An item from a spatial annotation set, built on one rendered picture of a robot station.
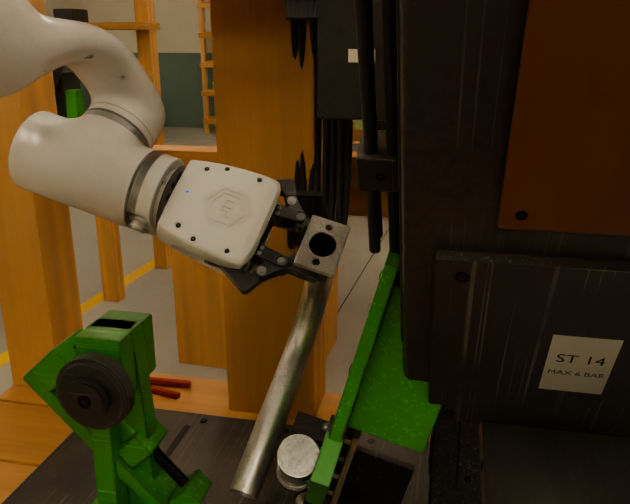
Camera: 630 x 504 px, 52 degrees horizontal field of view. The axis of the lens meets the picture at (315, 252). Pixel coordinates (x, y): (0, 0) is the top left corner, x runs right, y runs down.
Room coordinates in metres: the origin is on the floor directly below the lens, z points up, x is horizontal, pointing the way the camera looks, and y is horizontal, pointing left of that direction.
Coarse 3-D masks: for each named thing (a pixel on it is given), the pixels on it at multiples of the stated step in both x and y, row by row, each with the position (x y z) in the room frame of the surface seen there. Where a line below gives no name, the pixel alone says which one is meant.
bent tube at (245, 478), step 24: (312, 216) 0.62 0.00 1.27; (312, 240) 0.61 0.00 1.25; (336, 240) 0.60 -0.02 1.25; (312, 264) 0.58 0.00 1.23; (336, 264) 0.58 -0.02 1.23; (312, 288) 0.65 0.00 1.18; (312, 312) 0.66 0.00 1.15; (312, 336) 0.66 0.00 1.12; (288, 360) 0.64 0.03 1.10; (288, 384) 0.62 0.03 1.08; (264, 408) 0.60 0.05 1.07; (288, 408) 0.61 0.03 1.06; (264, 432) 0.58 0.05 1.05; (264, 456) 0.57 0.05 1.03; (240, 480) 0.55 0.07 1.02
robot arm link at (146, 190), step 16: (144, 160) 0.63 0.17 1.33; (160, 160) 0.63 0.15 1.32; (176, 160) 0.64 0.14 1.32; (144, 176) 0.61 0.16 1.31; (160, 176) 0.62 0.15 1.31; (144, 192) 0.61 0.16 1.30; (160, 192) 0.62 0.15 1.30; (128, 208) 0.61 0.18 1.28; (144, 208) 0.61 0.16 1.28; (128, 224) 0.62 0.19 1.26; (144, 224) 0.61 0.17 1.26
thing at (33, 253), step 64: (256, 0) 0.88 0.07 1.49; (256, 64) 0.89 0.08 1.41; (0, 128) 0.97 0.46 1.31; (256, 128) 0.89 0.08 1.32; (0, 192) 0.97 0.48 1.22; (0, 256) 0.98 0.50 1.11; (64, 256) 1.02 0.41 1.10; (64, 320) 1.00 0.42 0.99; (256, 320) 0.89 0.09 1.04; (256, 384) 0.89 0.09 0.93; (320, 384) 0.91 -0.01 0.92
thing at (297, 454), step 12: (288, 444) 0.50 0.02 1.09; (300, 444) 0.50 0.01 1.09; (312, 444) 0.50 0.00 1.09; (288, 456) 0.49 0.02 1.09; (300, 456) 0.49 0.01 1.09; (312, 456) 0.49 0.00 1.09; (288, 468) 0.48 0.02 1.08; (300, 468) 0.48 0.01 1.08; (312, 468) 0.48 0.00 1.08; (288, 480) 0.51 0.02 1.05; (300, 480) 0.50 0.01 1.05
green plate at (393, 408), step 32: (384, 288) 0.47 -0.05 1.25; (384, 320) 0.49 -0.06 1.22; (384, 352) 0.49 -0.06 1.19; (352, 384) 0.48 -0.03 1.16; (384, 384) 0.49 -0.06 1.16; (416, 384) 0.48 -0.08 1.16; (352, 416) 0.49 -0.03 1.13; (384, 416) 0.49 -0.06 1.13; (416, 416) 0.48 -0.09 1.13; (416, 448) 0.48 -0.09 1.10
